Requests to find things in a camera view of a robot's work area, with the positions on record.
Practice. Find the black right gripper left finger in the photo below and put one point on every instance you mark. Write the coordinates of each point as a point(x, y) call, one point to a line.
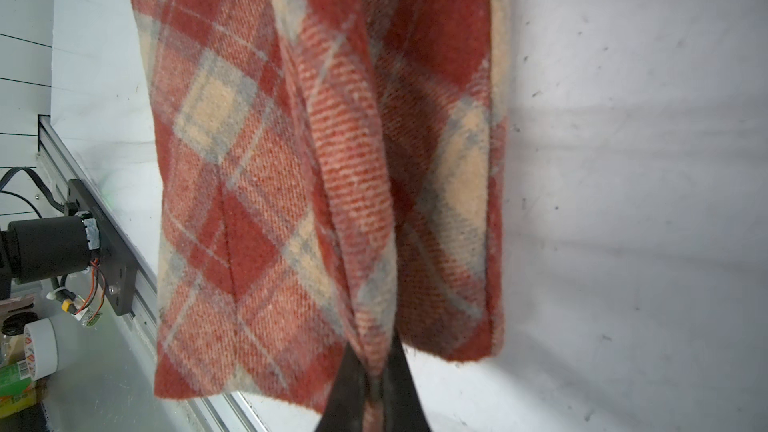
point(344, 411)

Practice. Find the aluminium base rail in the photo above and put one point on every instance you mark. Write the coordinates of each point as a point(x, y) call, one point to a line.
point(109, 387)

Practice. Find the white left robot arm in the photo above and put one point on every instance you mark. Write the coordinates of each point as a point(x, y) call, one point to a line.
point(45, 248)

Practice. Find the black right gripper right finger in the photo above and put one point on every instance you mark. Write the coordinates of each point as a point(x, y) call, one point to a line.
point(402, 409)

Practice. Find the white tape roll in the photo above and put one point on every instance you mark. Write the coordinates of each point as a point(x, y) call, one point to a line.
point(41, 350)

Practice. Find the red plaid skirt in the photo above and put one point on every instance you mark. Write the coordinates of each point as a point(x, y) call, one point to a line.
point(332, 176)

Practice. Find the green and yellow box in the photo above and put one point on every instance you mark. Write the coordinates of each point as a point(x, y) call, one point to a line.
point(19, 389)

